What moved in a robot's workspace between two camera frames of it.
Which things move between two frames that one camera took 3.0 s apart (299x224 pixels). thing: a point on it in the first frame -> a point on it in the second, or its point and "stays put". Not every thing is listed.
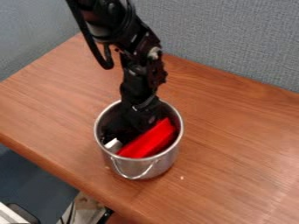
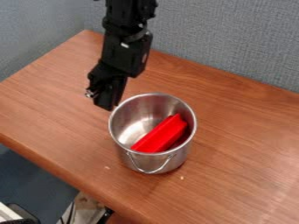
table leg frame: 84,210 stays put
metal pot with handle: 145,167 -> 154,126
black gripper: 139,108 -> 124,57
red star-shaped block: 148,142 stays put
